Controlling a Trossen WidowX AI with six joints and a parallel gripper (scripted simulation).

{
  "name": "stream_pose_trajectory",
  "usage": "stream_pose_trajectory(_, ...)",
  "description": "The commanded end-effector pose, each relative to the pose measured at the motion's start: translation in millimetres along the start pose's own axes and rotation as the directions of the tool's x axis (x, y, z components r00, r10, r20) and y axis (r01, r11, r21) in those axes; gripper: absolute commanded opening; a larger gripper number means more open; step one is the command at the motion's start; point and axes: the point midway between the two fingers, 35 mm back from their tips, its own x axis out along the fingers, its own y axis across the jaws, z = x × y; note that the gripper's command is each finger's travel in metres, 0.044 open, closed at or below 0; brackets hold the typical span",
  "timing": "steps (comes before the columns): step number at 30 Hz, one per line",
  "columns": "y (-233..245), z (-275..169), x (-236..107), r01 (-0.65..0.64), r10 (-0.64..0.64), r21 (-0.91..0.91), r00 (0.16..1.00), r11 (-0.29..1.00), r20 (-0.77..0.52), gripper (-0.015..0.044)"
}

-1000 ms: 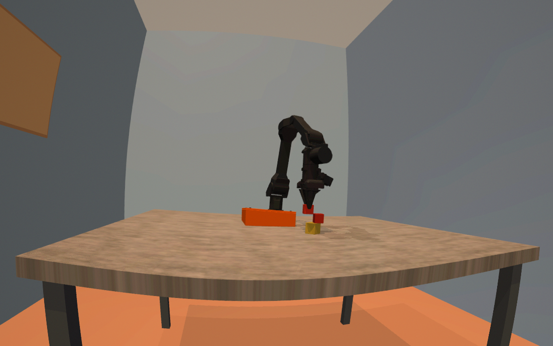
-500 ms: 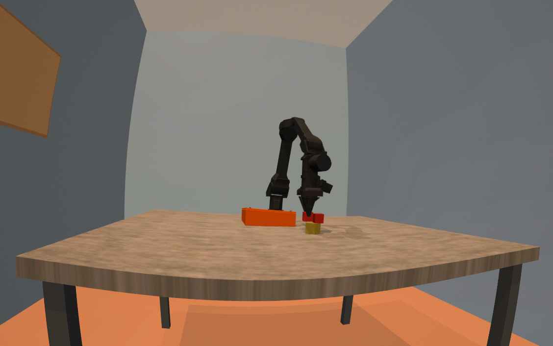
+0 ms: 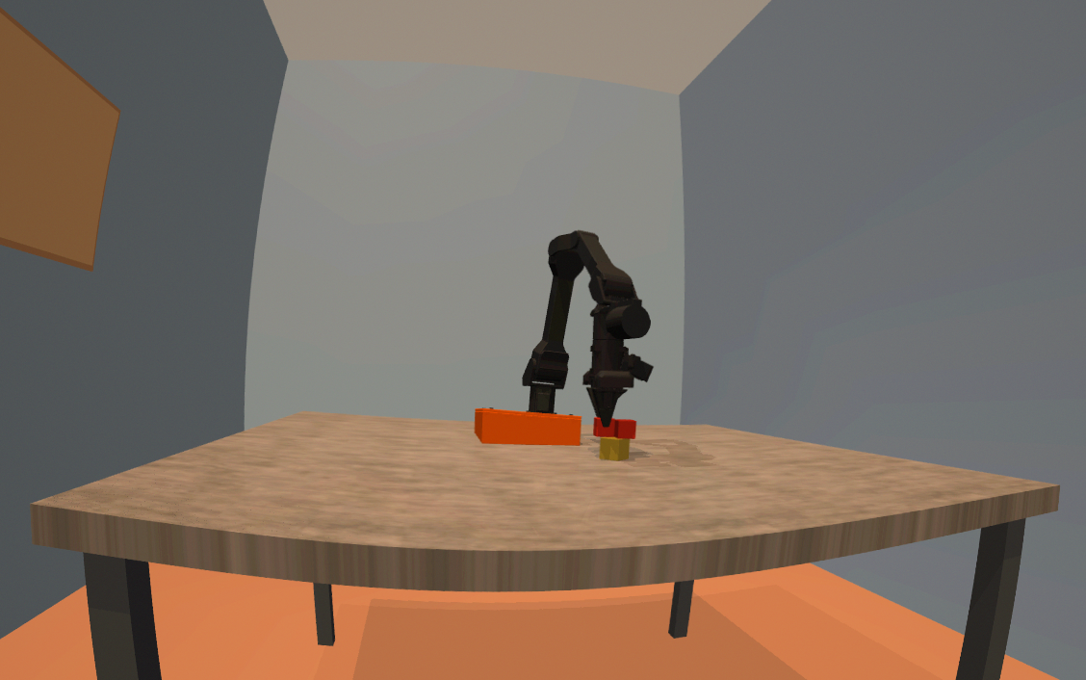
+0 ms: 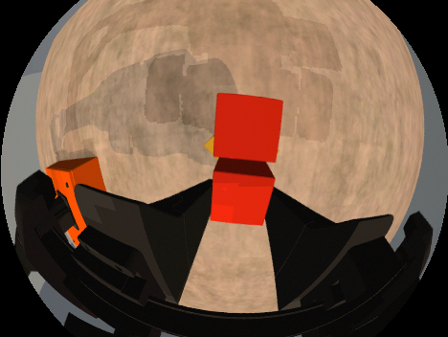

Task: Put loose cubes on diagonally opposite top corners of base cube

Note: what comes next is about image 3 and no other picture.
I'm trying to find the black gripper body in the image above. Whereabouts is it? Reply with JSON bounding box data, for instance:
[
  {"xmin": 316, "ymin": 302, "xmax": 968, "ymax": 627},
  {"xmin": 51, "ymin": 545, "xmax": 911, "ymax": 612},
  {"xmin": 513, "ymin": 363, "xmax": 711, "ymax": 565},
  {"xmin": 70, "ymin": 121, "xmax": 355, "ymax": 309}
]
[{"xmin": 583, "ymin": 340, "xmax": 634, "ymax": 389}]

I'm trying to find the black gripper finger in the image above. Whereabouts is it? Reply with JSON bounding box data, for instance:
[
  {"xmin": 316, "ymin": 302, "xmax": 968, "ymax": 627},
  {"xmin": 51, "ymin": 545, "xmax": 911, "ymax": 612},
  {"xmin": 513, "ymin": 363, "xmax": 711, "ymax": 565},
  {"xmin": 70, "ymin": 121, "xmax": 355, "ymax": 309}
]
[
  {"xmin": 586, "ymin": 387, "xmax": 599, "ymax": 418},
  {"xmin": 592, "ymin": 388, "xmax": 628, "ymax": 427}
]

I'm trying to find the yellow cube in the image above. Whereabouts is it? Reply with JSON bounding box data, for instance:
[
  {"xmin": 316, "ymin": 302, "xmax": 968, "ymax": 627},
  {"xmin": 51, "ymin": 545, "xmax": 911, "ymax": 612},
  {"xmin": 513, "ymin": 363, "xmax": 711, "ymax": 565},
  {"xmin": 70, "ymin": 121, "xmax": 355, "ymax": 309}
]
[{"xmin": 599, "ymin": 437, "xmax": 630, "ymax": 461}]

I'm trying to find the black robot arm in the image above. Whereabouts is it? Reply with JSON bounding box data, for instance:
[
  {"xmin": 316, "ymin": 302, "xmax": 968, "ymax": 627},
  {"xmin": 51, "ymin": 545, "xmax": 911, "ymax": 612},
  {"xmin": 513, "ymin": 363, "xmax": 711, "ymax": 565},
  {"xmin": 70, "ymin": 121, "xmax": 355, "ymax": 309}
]
[{"xmin": 522, "ymin": 230, "xmax": 654, "ymax": 414}]

